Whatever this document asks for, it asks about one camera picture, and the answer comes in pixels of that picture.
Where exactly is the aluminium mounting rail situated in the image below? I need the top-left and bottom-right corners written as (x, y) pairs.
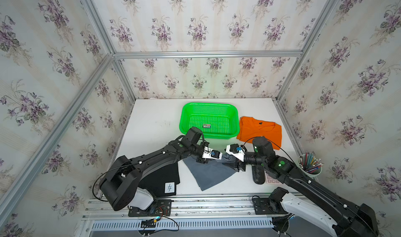
top-left (82, 194), bottom-right (257, 220)

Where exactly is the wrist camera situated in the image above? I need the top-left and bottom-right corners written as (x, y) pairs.
top-left (203, 147), bottom-right (222, 160)
top-left (226, 144), bottom-right (245, 162)

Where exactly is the green cup of pencils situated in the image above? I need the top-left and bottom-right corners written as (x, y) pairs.
top-left (298, 152), bottom-right (324, 177)

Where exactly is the grey-blue t-shirt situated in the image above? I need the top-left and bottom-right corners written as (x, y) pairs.
top-left (183, 153), bottom-right (236, 191)

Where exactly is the green plastic mesh basket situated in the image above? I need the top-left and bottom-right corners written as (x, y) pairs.
top-left (179, 102), bottom-right (240, 139)

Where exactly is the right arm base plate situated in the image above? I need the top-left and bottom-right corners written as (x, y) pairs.
top-left (251, 195), bottom-right (288, 215)

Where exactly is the small circuit board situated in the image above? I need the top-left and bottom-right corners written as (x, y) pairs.
top-left (139, 219), bottom-right (157, 229)

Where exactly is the black t-shirt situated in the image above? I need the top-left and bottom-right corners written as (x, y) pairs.
top-left (138, 163), bottom-right (180, 197)

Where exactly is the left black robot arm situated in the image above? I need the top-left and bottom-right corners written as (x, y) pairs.
top-left (99, 127), bottom-right (209, 211)

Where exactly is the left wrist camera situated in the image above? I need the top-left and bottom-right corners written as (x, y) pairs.
top-left (203, 147), bottom-right (222, 160)

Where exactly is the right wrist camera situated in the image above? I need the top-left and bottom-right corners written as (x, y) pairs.
top-left (226, 144), bottom-right (245, 162)

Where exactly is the orange folded t-shirt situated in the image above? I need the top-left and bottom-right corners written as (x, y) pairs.
top-left (237, 116), bottom-right (282, 150)

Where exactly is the pink calculator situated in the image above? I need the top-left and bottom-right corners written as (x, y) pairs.
top-left (265, 172), bottom-right (282, 185)

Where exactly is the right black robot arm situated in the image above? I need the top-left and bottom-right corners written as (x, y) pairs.
top-left (226, 137), bottom-right (379, 237)

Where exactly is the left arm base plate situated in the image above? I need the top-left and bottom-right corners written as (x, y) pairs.
top-left (128, 199), bottom-right (173, 217)

